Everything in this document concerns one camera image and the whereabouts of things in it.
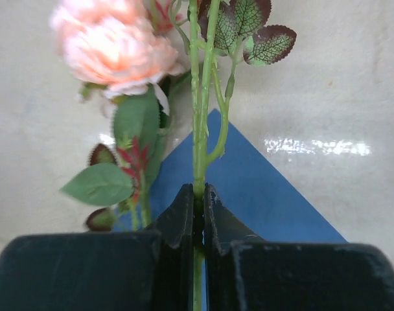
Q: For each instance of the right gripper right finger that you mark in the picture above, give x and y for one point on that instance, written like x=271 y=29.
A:
x=246 y=272

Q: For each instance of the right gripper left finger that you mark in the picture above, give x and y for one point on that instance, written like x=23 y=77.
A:
x=151 y=269

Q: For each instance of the blue wrapping paper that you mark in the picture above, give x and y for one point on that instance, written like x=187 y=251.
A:
x=251 y=188

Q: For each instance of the peach rose stem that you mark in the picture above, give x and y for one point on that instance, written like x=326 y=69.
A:
x=125 y=50

